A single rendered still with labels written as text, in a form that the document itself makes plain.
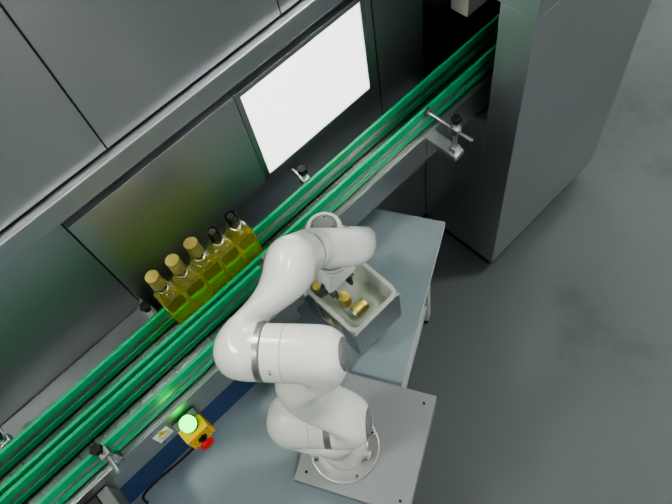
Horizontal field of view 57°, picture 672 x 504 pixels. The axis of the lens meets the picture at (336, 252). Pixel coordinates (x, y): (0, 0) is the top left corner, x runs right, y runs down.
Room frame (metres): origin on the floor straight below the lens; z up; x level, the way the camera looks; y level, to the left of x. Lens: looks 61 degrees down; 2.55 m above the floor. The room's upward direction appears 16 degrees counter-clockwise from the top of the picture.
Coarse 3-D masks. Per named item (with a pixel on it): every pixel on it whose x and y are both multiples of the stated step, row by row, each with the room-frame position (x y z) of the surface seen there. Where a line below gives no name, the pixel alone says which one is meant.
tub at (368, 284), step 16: (368, 272) 0.77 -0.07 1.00; (352, 288) 0.77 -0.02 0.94; (368, 288) 0.75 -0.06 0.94; (384, 288) 0.72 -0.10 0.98; (320, 304) 0.71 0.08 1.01; (336, 304) 0.73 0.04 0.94; (352, 304) 0.72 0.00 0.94; (368, 304) 0.71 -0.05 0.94; (384, 304) 0.66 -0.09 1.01; (352, 320) 0.67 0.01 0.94; (368, 320) 0.63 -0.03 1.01
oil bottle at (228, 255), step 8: (224, 240) 0.84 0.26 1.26; (208, 248) 0.84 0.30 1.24; (216, 248) 0.82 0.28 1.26; (224, 248) 0.82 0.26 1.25; (232, 248) 0.82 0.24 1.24; (216, 256) 0.81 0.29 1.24; (224, 256) 0.81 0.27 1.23; (232, 256) 0.82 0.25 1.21; (240, 256) 0.83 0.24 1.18; (224, 264) 0.80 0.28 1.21; (232, 264) 0.81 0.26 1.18; (240, 264) 0.82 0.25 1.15; (232, 272) 0.81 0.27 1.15
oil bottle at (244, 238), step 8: (232, 232) 0.85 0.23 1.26; (240, 232) 0.85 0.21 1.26; (248, 232) 0.85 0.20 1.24; (232, 240) 0.85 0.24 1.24; (240, 240) 0.84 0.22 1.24; (248, 240) 0.85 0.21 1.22; (256, 240) 0.86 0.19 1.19; (240, 248) 0.83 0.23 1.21; (248, 248) 0.84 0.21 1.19; (256, 248) 0.85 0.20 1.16; (248, 256) 0.83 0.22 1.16; (256, 256) 0.84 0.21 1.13
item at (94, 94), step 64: (0, 0) 0.94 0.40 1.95; (64, 0) 0.98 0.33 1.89; (128, 0) 1.03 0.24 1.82; (192, 0) 1.09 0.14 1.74; (256, 0) 1.16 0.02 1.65; (320, 0) 1.22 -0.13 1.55; (384, 0) 1.35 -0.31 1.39; (448, 0) 1.49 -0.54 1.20; (0, 64) 0.91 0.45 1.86; (64, 64) 0.95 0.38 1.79; (128, 64) 1.00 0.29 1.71; (192, 64) 1.06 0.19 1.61; (256, 64) 1.11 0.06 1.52; (384, 64) 1.34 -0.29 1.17; (0, 128) 0.87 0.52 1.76; (64, 128) 0.91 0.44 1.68; (128, 128) 0.97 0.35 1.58; (0, 192) 0.83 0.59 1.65; (64, 192) 0.86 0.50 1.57; (256, 192) 1.07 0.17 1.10; (0, 256) 0.76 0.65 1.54; (64, 256) 0.82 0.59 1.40; (0, 320) 0.73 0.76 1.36; (64, 320) 0.77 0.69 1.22; (0, 384) 0.66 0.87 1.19
